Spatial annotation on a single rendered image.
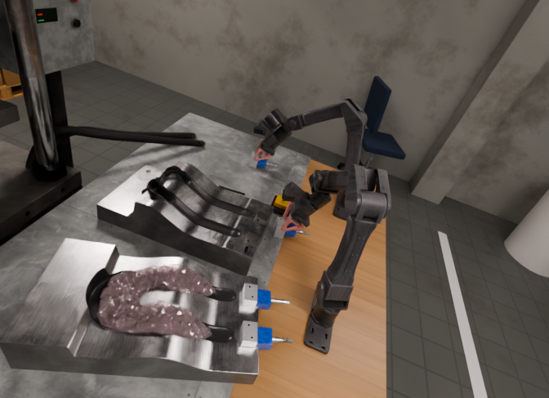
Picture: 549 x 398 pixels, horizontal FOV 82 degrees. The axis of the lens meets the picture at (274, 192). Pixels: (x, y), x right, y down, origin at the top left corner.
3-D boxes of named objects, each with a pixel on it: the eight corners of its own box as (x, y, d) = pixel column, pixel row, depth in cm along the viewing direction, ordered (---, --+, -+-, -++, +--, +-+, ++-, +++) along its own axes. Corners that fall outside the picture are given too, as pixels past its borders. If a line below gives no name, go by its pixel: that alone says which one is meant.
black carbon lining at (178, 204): (252, 215, 109) (258, 194, 104) (236, 246, 96) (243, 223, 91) (159, 179, 111) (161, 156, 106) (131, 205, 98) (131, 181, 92)
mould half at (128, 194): (268, 225, 118) (278, 197, 110) (246, 277, 97) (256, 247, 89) (145, 177, 120) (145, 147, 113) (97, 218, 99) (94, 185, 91)
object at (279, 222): (306, 234, 119) (311, 224, 116) (307, 243, 115) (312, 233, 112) (273, 226, 118) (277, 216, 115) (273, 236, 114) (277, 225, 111)
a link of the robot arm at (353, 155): (340, 190, 135) (347, 114, 119) (343, 184, 140) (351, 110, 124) (354, 194, 132) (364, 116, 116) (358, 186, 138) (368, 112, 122)
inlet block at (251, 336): (288, 337, 82) (295, 325, 79) (290, 356, 78) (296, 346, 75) (238, 332, 80) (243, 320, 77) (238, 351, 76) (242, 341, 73)
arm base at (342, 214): (340, 201, 129) (356, 207, 128) (345, 177, 145) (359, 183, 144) (332, 215, 133) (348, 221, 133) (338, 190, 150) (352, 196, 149)
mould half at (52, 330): (253, 288, 94) (262, 265, 88) (252, 384, 74) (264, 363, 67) (70, 266, 85) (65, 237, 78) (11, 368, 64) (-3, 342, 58)
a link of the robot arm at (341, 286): (317, 288, 90) (354, 185, 78) (338, 290, 92) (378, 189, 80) (323, 304, 85) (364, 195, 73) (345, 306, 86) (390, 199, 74)
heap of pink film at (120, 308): (216, 281, 86) (220, 263, 81) (208, 347, 72) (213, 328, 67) (114, 269, 81) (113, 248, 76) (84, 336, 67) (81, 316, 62)
